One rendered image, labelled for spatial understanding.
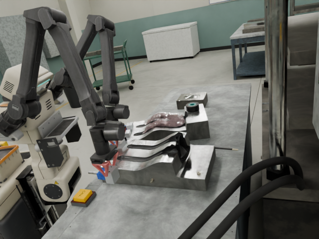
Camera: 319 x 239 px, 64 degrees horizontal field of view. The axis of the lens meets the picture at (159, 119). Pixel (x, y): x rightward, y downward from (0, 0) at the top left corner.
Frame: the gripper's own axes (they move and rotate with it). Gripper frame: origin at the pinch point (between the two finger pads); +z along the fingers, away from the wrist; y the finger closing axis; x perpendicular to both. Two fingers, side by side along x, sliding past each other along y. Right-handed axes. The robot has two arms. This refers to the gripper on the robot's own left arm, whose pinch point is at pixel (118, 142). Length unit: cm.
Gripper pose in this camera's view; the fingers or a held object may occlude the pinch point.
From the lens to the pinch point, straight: 136.6
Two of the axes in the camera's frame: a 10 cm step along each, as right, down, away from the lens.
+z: 1.9, 9.0, 3.9
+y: 3.2, -4.3, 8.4
